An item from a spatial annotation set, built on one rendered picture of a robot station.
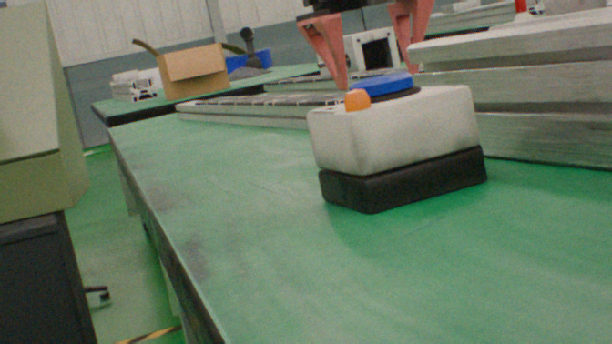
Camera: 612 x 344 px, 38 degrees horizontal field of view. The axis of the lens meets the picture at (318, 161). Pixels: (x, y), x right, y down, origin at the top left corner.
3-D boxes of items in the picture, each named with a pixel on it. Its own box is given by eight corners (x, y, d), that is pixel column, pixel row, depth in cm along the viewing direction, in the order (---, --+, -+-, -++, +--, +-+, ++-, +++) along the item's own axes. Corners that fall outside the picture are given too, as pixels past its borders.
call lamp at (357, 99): (341, 112, 51) (337, 91, 51) (365, 106, 52) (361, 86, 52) (351, 112, 50) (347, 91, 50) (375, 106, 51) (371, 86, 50)
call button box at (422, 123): (321, 201, 58) (301, 107, 57) (450, 166, 61) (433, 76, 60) (370, 216, 51) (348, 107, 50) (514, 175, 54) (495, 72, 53)
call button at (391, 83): (344, 115, 56) (338, 84, 56) (400, 101, 57) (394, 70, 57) (369, 115, 52) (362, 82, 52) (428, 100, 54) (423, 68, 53)
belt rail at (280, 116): (178, 119, 179) (175, 105, 179) (197, 115, 180) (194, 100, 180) (362, 135, 89) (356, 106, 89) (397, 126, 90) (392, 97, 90)
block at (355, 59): (329, 88, 176) (320, 41, 175) (380, 76, 180) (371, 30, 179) (350, 87, 167) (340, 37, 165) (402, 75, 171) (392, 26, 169)
